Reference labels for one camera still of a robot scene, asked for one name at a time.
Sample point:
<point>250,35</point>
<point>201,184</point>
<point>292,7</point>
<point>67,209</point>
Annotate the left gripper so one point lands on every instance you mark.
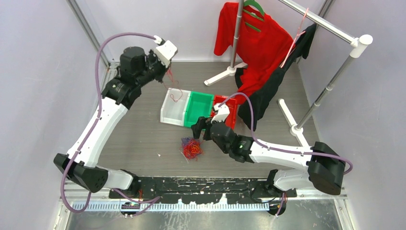
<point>152,57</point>

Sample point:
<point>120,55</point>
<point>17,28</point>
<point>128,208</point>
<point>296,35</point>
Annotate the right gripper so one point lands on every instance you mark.
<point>202,122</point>

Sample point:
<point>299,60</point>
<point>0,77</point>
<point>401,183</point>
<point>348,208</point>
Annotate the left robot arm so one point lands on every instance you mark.
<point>135,70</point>

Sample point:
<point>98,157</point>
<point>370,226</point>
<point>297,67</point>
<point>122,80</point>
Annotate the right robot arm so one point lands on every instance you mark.
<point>317,166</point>

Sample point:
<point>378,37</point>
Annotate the green plastic bin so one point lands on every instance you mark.
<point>199,104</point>

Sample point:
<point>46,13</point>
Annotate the white plastic bin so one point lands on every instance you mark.
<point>174,106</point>

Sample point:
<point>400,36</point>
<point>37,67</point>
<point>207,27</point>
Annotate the red plastic bin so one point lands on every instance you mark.
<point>232,105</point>

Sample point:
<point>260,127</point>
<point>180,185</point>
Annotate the red shirt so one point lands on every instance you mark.
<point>262,44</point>

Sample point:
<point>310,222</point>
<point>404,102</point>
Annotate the green hanger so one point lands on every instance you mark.
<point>257,6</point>

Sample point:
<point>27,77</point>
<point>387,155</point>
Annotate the black shirt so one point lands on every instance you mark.
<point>261,97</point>

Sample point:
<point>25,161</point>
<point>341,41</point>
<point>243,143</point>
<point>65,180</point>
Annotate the pink hanger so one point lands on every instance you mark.
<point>298,34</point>

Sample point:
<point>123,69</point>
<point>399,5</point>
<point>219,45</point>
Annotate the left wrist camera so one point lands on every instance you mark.
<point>165,53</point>

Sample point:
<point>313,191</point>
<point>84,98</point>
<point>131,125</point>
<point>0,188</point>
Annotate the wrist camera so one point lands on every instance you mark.
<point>165,53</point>
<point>221,112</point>

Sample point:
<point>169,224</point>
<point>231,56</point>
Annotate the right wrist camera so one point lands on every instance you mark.
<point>221,112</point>

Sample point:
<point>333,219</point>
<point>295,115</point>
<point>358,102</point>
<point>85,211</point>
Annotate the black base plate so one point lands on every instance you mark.
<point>210,194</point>

